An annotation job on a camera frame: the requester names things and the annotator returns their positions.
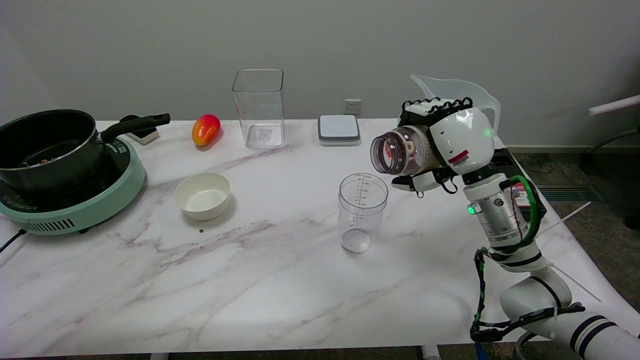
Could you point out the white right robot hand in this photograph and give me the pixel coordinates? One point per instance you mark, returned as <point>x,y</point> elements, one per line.
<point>462,135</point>

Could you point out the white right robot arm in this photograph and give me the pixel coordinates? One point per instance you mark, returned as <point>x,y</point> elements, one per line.
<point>500,215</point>

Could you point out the large translucent measuring jug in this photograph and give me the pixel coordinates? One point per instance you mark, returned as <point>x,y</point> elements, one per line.
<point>450,90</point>

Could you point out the small clear measuring cup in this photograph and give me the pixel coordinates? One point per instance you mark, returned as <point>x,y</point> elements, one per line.
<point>362,220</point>

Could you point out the black device with red label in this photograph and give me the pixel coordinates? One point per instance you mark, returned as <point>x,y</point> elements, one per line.
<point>504,160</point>

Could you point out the dark floor vent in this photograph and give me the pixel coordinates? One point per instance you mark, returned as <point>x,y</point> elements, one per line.
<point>570,193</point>

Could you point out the white grey kitchen scale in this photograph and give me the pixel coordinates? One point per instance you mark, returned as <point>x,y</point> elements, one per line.
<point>339,129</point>

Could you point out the white padded bar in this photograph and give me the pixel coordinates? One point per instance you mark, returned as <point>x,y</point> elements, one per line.
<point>615,105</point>

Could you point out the clear square plastic container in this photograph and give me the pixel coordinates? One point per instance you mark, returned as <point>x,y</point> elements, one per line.
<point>260,115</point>

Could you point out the white table leg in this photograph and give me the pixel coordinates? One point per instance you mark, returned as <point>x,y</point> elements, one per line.
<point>159,357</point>
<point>430,353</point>

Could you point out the red orange mango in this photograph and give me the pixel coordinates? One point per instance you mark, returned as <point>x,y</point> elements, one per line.
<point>205,130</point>

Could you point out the white bowl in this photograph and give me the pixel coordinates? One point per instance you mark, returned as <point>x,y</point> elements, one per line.
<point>202,200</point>

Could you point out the green induction cooker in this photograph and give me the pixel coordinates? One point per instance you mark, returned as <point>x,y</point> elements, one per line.
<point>85,212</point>

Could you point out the black saucepan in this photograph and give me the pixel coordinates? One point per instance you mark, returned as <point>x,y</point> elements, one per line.
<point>45,150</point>

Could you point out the white wall socket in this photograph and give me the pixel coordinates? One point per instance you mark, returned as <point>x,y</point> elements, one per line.
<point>352,106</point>

